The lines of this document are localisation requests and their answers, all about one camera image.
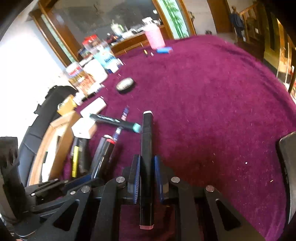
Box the black marker with white cap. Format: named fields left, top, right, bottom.
left=139, top=110, right=154, bottom=230

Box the black marker with red cap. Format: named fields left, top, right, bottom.
left=90, top=135, right=115, bottom=179

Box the cardboard tray box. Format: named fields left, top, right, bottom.
left=27, top=110, right=82, bottom=187

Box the black marker with blue cap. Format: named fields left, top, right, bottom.
left=90, top=114, right=142, bottom=133

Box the blue patterned pen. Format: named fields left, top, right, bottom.
left=110, top=105, right=130, bottom=149

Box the small white charger cube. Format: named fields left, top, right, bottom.
left=71, top=118, right=97, bottom=139

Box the large white power adapter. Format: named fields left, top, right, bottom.
left=80, top=97, right=107, bottom=118

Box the black leather sofa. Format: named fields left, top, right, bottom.
left=18, top=85, right=77, bottom=186

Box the blue white tissue pack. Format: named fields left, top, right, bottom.
left=94, top=48, right=123, bottom=73

